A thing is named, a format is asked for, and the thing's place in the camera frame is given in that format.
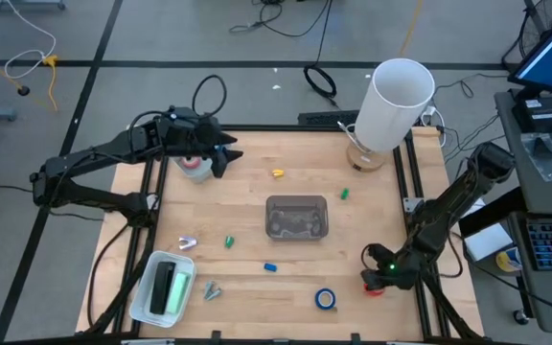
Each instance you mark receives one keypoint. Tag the red tape roll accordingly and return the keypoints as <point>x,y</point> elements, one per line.
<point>374,291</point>

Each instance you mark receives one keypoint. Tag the dark blue tape roll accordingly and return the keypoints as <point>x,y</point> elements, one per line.
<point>317,298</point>

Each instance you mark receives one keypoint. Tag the clear plastic bag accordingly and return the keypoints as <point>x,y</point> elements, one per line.
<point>544,155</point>

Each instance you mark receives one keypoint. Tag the grey desk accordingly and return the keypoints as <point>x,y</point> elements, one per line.
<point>525,191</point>

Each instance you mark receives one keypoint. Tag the green mini stapler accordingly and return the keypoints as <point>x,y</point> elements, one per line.
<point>228,241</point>

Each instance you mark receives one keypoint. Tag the white shade table lamp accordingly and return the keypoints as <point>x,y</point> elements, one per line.
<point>396,105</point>

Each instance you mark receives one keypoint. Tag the yellow mini stapler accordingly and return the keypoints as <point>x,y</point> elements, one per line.
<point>277,172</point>

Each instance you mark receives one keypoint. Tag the silver staple remover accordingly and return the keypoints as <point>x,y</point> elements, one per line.
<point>185,242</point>

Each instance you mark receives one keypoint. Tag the small black box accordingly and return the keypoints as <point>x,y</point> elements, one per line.
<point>539,117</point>

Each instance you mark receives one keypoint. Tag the light grey plastic bin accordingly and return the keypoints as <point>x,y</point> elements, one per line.
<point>199,173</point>

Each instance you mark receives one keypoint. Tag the blue mini stapler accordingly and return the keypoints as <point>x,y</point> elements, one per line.
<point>270,267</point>

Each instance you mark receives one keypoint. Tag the white plastic bin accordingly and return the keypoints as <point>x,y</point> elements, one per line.
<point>139,306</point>

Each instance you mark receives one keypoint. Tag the black floor fan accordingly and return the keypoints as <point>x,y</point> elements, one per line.
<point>539,16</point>

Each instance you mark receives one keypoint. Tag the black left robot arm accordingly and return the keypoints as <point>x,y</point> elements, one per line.
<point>89,155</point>

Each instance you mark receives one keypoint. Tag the white cardboard box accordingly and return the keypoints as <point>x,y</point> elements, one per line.
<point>487,239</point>

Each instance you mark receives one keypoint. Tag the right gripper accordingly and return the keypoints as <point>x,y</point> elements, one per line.
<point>396,270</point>

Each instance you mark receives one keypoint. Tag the mint green stapler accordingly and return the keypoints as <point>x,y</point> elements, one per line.
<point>178,293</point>

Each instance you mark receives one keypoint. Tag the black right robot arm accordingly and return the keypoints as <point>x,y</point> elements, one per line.
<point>448,211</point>

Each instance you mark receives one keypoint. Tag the black power strip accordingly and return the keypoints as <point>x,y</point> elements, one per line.
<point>328,118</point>

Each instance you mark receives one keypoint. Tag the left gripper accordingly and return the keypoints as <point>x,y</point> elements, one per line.
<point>190,136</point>

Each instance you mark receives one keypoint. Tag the smoked transparent plastic bin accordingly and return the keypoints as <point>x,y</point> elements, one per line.
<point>296,218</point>

